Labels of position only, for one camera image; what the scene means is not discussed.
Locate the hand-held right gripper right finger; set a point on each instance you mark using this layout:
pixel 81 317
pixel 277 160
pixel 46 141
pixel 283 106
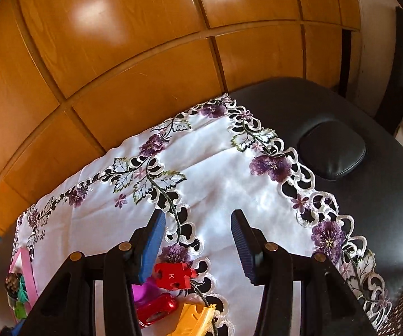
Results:
pixel 241 248

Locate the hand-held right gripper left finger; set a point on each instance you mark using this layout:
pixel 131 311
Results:
pixel 152 248

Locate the yellow toy track piece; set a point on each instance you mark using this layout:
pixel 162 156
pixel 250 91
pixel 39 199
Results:
pixel 191 322

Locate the pink shallow box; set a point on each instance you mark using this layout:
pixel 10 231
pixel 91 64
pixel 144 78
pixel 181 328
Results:
pixel 26 273

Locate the teal plastic toy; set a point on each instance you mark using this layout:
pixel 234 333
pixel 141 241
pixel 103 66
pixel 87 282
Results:
pixel 23 292

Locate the green plastic toy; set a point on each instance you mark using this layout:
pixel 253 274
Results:
pixel 20 309

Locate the red puzzle piece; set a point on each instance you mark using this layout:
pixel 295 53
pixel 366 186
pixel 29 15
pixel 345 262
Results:
pixel 173 276

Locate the magenta plastic toy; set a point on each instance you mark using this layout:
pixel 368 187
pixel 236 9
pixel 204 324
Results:
pixel 145 292

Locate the glossy red plastic toy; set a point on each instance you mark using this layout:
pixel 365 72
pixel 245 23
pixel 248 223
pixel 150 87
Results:
pixel 159 308

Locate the white embroidered floral tablecloth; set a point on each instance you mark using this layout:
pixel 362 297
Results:
pixel 222 182

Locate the black face hole cushion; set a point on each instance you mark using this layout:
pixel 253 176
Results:
pixel 331 150

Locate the black padded massage table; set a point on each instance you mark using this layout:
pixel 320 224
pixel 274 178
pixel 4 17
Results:
pixel 380 199

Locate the large wooden wardrobe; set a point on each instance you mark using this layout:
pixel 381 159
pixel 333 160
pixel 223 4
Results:
pixel 117 42

